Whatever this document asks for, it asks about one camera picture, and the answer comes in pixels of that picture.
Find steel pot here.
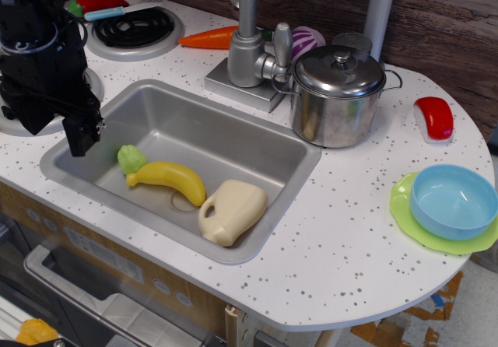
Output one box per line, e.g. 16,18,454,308
283,70,388,148

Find purple toy onion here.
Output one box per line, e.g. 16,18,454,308
290,26,326,62

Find green plastic plate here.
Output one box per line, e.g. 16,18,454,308
389,172,497,255

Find red toy pepper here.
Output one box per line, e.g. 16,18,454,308
67,0,129,19

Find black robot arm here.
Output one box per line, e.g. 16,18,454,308
1,0,104,157

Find cream toy jug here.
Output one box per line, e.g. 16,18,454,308
198,180,268,247

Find blue handled toy knife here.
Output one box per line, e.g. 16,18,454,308
83,2,161,22

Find grey toy sink basin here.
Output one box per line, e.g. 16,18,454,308
40,79,321,264

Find silver tin can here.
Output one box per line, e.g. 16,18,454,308
332,32,373,54

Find yellow toy banana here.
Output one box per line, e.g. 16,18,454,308
125,161,206,207

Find white vertical post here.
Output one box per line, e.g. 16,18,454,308
363,0,393,61

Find grey toy faucet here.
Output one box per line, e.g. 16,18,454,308
205,0,293,112

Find steel pot lid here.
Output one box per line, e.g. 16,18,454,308
293,45,386,99

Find red white toy sushi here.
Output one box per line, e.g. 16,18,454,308
413,96,454,143

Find back right stove burner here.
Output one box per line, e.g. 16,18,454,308
86,7,184,62

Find grey oven door handle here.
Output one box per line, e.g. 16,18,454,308
24,245,225,346

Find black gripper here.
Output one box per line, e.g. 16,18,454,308
1,23,103,157

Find orange toy carrot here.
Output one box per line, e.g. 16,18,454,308
178,26,239,50

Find yellow toy object below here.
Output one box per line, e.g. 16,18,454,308
15,318,59,345

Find small green toy lettuce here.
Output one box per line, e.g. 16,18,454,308
117,145,148,175

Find blue plastic bowl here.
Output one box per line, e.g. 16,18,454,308
409,164,497,240

